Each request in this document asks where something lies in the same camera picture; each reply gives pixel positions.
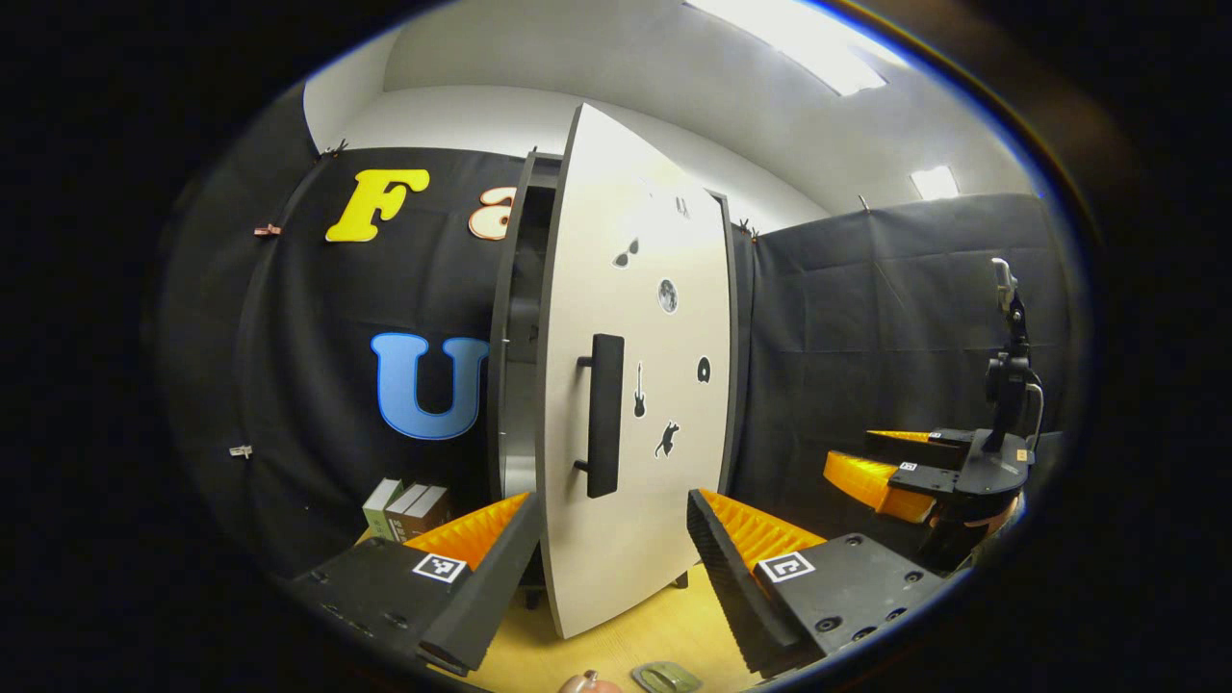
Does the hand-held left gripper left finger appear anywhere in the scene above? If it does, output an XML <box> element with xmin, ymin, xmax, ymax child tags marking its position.
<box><xmin>289</xmin><ymin>491</ymin><xmax>544</xmax><ymax>675</ymax></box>

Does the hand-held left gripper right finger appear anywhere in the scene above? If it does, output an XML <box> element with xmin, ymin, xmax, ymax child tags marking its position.
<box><xmin>685</xmin><ymin>487</ymin><xmax>946</xmax><ymax>679</ymax></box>

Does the grey square coaster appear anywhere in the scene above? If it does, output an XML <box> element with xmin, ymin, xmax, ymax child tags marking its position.
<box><xmin>630</xmin><ymin>661</ymin><xmax>704</xmax><ymax>693</ymax></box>

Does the beige cabinet door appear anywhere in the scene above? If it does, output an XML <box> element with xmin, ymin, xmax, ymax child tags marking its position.
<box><xmin>535</xmin><ymin>103</ymin><xmax>732</xmax><ymax>640</ymax></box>

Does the black door handle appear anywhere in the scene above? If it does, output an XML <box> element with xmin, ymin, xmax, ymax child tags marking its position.
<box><xmin>574</xmin><ymin>333</ymin><xmax>626</xmax><ymax>500</ymax></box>

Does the brown book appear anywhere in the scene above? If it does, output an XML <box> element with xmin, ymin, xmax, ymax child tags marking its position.
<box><xmin>399</xmin><ymin>486</ymin><xmax>453</xmax><ymax>542</ymax></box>

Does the black backdrop cloth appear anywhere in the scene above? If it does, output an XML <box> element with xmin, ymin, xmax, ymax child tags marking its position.
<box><xmin>154</xmin><ymin>82</ymin><xmax>1089</xmax><ymax>578</ymax></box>

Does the green book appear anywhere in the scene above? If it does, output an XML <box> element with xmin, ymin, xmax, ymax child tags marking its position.
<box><xmin>362</xmin><ymin>478</ymin><xmax>403</xmax><ymax>540</ymax></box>

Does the small ceiling light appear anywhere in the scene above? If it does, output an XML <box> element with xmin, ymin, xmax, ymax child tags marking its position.
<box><xmin>910</xmin><ymin>166</ymin><xmax>962</xmax><ymax>201</ymax></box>

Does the long ceiling light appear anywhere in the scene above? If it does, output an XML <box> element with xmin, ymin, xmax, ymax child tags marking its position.
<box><xmin>683</xmin><ymin>0</ymin><xmax>911</xmax><ymax>97</ymax></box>

